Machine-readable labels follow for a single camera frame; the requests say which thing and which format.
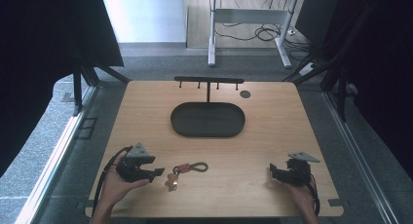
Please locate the black round table grommet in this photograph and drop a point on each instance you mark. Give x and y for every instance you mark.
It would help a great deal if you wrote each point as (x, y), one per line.
(245, 94)

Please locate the white metal desk frame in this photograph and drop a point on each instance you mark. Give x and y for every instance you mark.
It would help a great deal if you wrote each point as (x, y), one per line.
(250, 16)

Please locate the black metal frame strut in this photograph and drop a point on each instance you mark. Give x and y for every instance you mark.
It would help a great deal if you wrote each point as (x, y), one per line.
(341, 94)
(78, 91)

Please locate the black key rack with tray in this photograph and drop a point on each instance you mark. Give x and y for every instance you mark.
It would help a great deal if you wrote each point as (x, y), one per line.
(207, 120)

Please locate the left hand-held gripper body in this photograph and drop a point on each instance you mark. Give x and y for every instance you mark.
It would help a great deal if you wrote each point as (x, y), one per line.
(131, 167)

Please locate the aluminium frame rail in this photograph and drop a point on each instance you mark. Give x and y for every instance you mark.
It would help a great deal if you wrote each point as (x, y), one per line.
(55, 159)
(357, 159)

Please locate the person's left hand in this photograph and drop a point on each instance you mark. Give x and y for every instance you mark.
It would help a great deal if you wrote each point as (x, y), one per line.
(113, 185)

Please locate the dark curtain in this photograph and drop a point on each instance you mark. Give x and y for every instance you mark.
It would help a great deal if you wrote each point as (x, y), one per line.
(39, 55)
(383, 71)

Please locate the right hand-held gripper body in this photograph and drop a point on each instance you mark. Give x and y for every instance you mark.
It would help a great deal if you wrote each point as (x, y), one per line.
(298, 172)

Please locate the person's right hand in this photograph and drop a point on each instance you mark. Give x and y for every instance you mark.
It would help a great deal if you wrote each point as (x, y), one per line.
(300, 196)

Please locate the white power strip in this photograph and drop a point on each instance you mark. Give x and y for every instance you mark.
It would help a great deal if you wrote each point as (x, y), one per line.
(307, 68)

